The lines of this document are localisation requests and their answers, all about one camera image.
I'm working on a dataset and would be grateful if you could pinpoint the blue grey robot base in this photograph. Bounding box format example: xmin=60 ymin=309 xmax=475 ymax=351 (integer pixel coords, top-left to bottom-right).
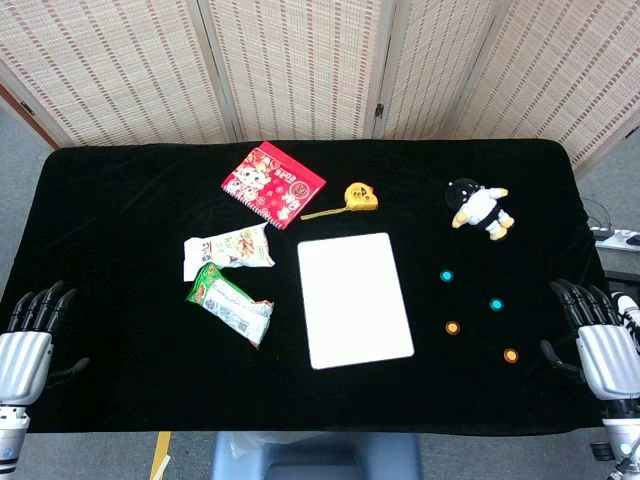
xmin=208 ymin=430 xmax=424 ymax=480

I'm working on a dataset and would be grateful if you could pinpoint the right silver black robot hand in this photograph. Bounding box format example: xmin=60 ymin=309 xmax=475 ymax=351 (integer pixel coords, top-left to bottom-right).
xmin=539 ymin=278 xmax=639 ymax=401

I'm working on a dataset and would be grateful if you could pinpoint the yellow floor strip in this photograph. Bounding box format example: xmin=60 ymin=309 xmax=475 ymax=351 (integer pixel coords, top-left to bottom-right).
xmin=149 ymin=431 xmax=173 ymax=480

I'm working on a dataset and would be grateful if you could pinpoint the black white sneaker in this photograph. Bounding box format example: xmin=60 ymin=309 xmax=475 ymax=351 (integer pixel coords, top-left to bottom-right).
xmin=617 ymin=292 xmax=640 ymax=361

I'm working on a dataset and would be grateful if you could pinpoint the red spiral calendar notebook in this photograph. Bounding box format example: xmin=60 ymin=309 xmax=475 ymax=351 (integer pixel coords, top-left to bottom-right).
xmin=220 ymin=140 xmax=328 ymax=231

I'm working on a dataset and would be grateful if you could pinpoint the white rectangular board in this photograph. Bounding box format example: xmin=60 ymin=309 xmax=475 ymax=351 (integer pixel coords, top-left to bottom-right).
xmin=296 ymin=231 xmax=416 ymax=371

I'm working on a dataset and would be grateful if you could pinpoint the white power strip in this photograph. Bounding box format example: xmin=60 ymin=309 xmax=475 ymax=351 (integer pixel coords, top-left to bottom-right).
xmin=591 ymin=227 xmax=640 ymax=253

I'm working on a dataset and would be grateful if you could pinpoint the white snack packet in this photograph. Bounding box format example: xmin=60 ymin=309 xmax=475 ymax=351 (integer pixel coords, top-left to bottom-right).
xmin=182 ymin=222 xmax=277 ymax=283

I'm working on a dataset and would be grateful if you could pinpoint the yellow tape measure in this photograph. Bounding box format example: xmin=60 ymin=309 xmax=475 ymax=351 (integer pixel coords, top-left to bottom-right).
xmin=299 ymin=182 xmax=380 ymax=222

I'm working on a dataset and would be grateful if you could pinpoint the black velvet tablecloth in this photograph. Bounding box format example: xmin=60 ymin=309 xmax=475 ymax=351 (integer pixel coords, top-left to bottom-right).
xmin=0 ymin=138 xmax=640 ymax=437

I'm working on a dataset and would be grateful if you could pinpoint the green snack packet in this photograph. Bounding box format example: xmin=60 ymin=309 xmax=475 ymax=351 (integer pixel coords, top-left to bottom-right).
xmin=185 ymin=261 xmax=275 ymax=350

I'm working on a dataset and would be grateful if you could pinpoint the bamboo folding screen panel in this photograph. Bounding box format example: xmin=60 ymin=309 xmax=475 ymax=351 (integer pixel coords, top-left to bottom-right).
xmin=197 ymin=0 xmax=396 ymax=143
xmin=452 ymin=0 xmax=640 ymax=174
xmin=372 ymin=0 xmax=501 ymax=142
xmin=0 ymin=0 xmax=239 ymax=150

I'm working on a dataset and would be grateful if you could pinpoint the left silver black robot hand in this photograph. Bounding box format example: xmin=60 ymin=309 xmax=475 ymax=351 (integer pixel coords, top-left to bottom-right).
xmin=0 ymin=279 xmax=91 ymax=407

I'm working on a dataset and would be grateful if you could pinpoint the black white plush toy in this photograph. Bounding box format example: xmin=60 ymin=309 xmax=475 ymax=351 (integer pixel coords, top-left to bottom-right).
xmin=444 ymin=177 xmax=516 ymax=242

